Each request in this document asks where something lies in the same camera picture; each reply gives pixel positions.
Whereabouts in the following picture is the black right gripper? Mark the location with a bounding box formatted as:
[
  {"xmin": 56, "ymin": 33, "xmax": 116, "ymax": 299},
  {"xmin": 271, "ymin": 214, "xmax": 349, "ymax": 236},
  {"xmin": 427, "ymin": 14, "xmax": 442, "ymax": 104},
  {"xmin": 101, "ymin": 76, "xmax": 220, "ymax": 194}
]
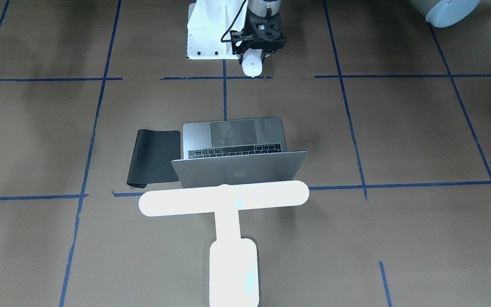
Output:
[{"xmin": 231, "ymin": 10, "xmax": 286, "ymax": 55}]

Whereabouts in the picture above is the white computer mouse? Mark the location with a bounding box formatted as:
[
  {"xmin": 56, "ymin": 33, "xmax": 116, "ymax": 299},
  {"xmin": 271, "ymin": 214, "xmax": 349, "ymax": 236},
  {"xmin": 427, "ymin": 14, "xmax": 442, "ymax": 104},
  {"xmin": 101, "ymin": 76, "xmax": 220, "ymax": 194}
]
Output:
[{"xmin": 241, "ymin": 49, "xmax": 263, "ymax": 78}]

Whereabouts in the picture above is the grey laptop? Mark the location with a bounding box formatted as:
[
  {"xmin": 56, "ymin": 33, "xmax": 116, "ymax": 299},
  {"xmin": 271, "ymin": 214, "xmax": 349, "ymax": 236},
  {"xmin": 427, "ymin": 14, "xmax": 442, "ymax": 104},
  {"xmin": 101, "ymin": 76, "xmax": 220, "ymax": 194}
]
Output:
[{"xmin": 171, "ymin": 117, "xmax": 307, "ymax": 188}]

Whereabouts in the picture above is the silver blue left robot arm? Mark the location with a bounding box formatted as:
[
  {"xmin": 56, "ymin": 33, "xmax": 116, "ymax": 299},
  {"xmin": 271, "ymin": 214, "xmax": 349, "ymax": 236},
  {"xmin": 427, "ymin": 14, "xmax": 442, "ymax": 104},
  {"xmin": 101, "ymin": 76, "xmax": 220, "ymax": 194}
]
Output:
[{"xmin": 409, "ymin": 0, "xmax": 480, "ymax": 28}]

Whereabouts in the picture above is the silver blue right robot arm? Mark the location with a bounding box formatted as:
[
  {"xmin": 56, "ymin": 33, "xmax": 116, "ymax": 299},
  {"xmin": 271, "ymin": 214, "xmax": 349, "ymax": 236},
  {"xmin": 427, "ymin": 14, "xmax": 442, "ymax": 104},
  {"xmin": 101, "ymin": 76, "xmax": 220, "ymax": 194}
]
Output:
[{"xmin": 231, "ymin": 0, "xmax": 286, "ymax": 57}]

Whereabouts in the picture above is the white desk lamp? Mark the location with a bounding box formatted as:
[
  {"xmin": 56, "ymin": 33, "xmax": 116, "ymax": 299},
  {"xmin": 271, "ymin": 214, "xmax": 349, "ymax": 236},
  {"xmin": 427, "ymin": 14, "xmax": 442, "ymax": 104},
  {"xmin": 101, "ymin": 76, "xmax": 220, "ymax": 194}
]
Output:
[{"xmin": 139, "ymin": 180, "xmax": 309, "ymax": 307}]

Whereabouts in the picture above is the white pedestal column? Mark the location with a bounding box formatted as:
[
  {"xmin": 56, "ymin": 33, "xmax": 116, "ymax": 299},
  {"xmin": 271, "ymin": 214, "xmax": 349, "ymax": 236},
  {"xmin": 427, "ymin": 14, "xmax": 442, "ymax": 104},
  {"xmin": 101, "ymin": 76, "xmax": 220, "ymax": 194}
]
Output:
[{"xmin": 186, "ymin": 0, "xmax": 248, "ymax": 60}]

